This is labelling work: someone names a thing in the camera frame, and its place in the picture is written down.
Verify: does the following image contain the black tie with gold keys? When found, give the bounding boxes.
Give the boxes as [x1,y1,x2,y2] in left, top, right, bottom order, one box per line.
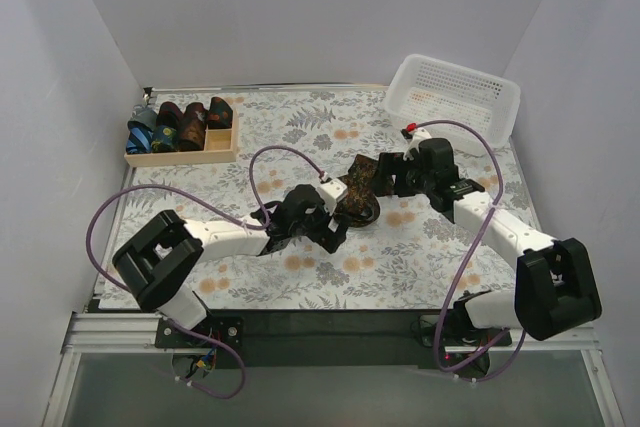
[334,154,394,228]

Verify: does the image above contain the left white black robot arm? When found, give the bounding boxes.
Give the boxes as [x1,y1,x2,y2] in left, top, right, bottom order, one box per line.
[112,180,348,347]

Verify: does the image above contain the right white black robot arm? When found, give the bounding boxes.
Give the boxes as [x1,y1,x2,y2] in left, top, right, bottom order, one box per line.
[372,138,602,345]

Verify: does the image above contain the floral patterned table mat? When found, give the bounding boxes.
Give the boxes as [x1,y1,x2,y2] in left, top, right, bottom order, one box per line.
[101,92,560,325]

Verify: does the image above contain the white plastic perforated basket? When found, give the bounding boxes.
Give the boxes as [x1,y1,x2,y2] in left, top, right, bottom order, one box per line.
[382,54,521,157]

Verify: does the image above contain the wooden compartment tray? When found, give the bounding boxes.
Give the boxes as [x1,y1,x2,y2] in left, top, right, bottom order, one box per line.
[124,108,239,168]

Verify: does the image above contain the black orange-dotted rolled tie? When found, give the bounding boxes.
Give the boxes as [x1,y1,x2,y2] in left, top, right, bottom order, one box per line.
[206,96,234,130]

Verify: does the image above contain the brown patterned rolled tie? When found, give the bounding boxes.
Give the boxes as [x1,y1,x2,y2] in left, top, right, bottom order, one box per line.
[178,102,207,151]

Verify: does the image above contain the navy yellow-dotted rolled tie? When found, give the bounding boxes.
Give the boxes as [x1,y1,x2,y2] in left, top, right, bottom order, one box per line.
[151,125,178,153]

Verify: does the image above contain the dark red rolled tie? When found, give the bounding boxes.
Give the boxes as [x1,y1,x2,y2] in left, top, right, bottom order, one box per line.
[156,101,183,130]

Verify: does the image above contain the blue striped rolled tie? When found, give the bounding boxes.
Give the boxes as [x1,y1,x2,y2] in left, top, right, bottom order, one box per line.
[125,123,153,155]

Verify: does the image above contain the grey rolled tie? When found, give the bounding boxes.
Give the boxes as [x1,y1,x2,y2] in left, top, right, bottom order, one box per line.
[127,106,157,131]

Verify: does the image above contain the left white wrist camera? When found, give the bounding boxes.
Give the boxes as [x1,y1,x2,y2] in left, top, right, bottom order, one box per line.
[316,173,348,215]

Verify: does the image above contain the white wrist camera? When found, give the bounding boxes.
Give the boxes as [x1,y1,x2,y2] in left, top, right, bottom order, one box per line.
[316,173,348,215]
[401,123,432,161]

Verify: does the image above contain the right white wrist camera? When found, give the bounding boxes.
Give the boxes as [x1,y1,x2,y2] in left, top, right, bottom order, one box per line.
[401,123,432,161]

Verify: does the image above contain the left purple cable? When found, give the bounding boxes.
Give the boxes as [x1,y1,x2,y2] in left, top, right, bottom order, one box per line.
[86,145,326,400]

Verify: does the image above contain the purple cable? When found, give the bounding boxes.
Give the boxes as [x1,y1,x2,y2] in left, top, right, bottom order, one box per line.
[86,145,326,400]
[411,119,526,384]

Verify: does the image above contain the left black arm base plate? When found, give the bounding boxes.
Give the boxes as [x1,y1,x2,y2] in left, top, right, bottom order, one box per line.
[154,316,244,349]

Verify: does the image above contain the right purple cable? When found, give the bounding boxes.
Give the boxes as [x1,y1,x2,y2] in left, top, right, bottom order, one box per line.
[411,119,526,384]

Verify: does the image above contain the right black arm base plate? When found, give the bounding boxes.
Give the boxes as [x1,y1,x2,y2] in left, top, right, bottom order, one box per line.
[410,315,501,348]

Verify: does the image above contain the aluminium frame rail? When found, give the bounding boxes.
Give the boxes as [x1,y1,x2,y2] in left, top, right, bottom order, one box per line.
[44,310,624,426]

